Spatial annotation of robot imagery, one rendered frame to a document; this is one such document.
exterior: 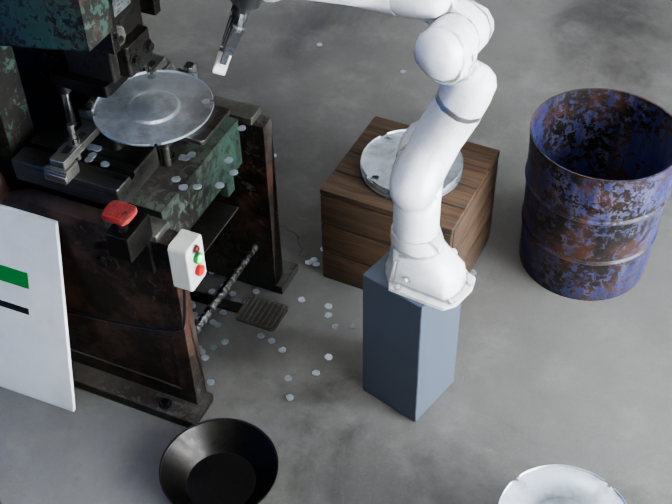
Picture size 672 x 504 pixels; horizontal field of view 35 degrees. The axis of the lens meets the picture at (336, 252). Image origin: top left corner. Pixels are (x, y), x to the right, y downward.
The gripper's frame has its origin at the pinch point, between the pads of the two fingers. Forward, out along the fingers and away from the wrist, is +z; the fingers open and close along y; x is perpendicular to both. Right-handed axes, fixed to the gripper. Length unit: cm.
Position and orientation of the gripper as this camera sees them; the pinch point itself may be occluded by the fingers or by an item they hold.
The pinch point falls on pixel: (222, 60)
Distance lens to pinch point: 254.7
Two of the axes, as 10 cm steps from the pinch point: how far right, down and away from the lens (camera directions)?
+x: -9.3, -2.0, -3.0
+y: -0.8, -6.9, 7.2
